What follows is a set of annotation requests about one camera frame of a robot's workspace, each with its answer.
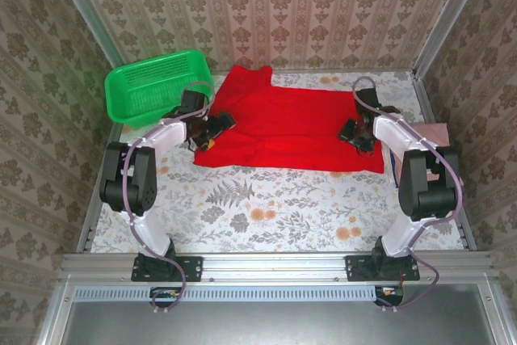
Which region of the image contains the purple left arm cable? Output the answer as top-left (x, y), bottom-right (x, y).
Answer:
top-left (120, 81), bottom-right (216, 316)

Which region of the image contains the black wiring connector box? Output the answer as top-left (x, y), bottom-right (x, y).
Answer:
top-left (374, 286), bottom-right (405, 306)

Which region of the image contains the floral table cloth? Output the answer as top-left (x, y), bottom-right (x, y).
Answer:
top-left (90, 72), bottom-right (465, 253)

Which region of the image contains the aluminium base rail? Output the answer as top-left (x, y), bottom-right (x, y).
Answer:
top-left (60, 253), bottom-right (494, 281)

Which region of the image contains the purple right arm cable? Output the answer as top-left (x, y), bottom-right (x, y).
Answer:
top-left (352, 77), bottom-right (465, 313)

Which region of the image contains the aluminium frame post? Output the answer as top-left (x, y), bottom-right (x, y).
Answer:
top-left (47, 0), bottom-right (124, 67)
top-left (414, 0), bottom-right (492, 75)

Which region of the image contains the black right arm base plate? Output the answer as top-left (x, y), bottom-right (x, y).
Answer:
top-left (345, 255), bottom-right (421, 282)

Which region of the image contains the grey metal panel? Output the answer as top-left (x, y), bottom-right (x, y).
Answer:
top-left (36, 284), bottom-right (517, 345)

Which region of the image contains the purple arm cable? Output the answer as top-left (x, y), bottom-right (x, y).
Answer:
top-left (120, 81), bottom-right (216, 316)
top-left (352, 77), bottom-right (465, 313)

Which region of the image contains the blue folded t-shirt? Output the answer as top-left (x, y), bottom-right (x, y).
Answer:
top-left (389, 149), bottom-right (401, 188)

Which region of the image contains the grey slotted cable duct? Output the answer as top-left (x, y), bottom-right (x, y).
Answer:
top-left (74, 284), bottom-right (380, 302)

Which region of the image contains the red t-shirt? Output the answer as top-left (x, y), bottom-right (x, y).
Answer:
top-left (192, 65), bottom-right (385, 175)

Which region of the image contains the green plastic basket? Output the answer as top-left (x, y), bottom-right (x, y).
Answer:
top-left (103, 49), bottom-right (215, 126)

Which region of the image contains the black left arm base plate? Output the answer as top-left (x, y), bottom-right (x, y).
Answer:
top-left (131, 255), bottom-right (203, 282)

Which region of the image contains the pink folded t-shirt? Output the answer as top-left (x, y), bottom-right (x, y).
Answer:
top-left (393, 121), bottom-right (465, 191)

